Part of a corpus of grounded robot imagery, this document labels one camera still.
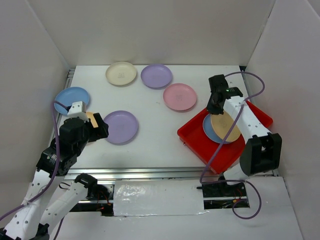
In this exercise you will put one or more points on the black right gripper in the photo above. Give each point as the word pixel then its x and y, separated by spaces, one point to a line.
pixel 211 109

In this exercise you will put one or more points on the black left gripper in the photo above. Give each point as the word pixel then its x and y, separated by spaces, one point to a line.
pixel 102 125

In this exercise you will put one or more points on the purple plate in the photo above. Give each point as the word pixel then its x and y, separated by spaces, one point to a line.
pixel 122 127
pixel 156 76

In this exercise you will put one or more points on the orange plate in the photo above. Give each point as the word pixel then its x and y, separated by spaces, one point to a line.
pixel 221 124
pixel 90 116

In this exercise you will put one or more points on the blue plate with bear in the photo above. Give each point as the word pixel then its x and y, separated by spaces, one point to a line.
pixel 209 131

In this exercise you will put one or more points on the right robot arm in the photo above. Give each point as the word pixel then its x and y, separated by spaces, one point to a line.
pixel 262 150

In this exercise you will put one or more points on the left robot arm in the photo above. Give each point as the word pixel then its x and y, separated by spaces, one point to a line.
pixel 36 217

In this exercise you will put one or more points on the red plastic bin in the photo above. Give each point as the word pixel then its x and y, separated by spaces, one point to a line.
pixel 194 137

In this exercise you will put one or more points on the pink plate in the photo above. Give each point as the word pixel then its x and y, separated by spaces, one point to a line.
pixel 179 97

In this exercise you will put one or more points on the blue plate at left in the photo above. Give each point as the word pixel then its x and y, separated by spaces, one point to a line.
pixel 71 95

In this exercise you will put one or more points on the cream plate at back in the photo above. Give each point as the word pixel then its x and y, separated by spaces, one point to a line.
pixel 121 73

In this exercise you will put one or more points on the white tape patch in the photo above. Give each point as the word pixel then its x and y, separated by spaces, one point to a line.
pixel 157 198

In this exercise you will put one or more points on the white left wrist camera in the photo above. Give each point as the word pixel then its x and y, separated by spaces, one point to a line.
pixel 77 110

